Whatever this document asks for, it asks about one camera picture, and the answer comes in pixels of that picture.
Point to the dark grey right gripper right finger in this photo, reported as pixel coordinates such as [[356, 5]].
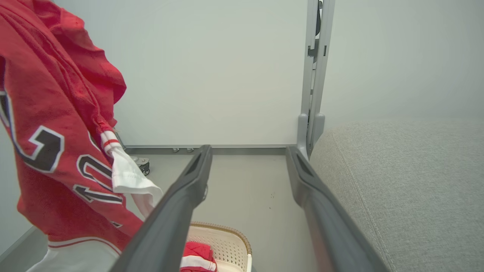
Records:
[[332, 234]]

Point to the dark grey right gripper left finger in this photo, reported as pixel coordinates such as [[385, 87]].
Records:
[[170, 223]]

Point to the red garment with white stripe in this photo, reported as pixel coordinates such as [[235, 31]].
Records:
[[196, 255]]

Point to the red jersey with black lettering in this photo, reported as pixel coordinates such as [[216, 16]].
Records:
[[56, 94]]

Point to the cream perforated plastic laundry basket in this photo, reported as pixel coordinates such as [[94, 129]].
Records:
[[230, 245]]

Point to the black caster wheel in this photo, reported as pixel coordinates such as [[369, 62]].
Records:
[[143, 165]]

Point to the grey fabric sofa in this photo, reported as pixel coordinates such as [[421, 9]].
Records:
[[416, 189]]

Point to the grey metal partition foot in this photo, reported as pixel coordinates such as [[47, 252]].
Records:
[[318, 126], [302, 136]]

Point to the grey metal partition base rail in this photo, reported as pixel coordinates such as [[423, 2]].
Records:
[[245, 150]]

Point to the grey double metal partition post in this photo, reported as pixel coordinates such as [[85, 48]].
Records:
[[307, 56]]

